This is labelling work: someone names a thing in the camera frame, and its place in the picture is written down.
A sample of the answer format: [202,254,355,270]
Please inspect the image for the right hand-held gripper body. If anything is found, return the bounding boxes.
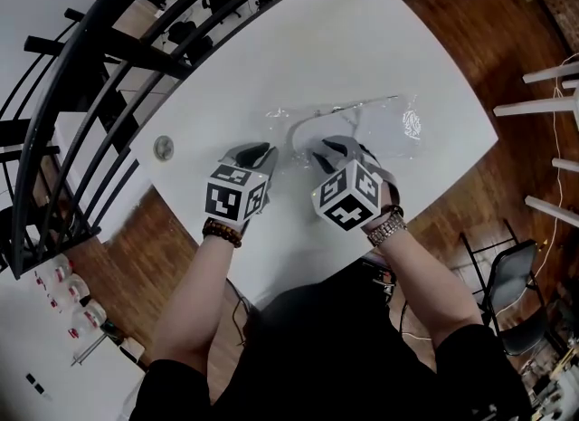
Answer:
[310,149,401,233]

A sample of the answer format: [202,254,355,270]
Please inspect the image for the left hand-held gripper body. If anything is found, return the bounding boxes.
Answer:
[205,151,275,224]

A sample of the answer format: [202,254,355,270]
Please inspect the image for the clear plastic bag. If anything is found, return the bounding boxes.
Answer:
[264,92,427,172]

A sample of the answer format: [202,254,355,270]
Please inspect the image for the person's left forearm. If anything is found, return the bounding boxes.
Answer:
[151,228,245,371]

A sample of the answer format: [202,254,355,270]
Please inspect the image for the person's right forearm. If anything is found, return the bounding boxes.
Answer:
[368,224,486,353]

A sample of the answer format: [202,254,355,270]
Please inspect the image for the silver metal wristwatch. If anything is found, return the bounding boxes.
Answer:
[364,205,408,248]

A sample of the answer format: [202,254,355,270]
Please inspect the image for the white square table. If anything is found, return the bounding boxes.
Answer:
[130,0,499,312]

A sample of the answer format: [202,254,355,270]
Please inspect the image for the person's black shirt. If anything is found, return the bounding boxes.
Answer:
[128,269,533,421]

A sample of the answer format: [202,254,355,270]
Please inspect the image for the white side table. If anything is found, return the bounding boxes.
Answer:
[492,63,579,222]

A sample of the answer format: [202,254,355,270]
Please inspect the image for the black folding chair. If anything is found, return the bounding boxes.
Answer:
[459,231,551,358]

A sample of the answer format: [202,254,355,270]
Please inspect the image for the black metal railing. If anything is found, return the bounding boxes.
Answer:
[0,0,408,281]

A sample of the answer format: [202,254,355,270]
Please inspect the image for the brown beaded bracelet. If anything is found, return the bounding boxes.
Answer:
[202,217,244,250]

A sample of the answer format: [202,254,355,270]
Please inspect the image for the grey round cable grommet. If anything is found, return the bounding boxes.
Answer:
[153,135,176,161]

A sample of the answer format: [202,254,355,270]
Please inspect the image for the white floor cable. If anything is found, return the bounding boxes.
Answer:
[537,52,579,275]

